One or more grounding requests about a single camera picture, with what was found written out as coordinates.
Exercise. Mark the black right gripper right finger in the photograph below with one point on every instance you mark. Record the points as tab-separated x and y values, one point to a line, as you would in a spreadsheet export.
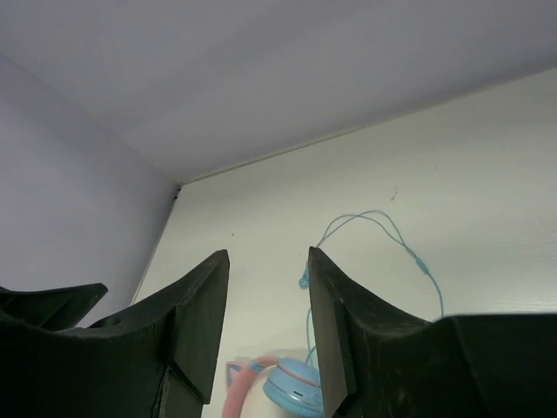
376	360

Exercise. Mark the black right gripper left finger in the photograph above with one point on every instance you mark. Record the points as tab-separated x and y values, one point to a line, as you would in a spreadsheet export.
156	358

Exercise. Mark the pink blue cat-ear headphones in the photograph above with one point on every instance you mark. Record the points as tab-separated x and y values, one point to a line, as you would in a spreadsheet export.
291	384

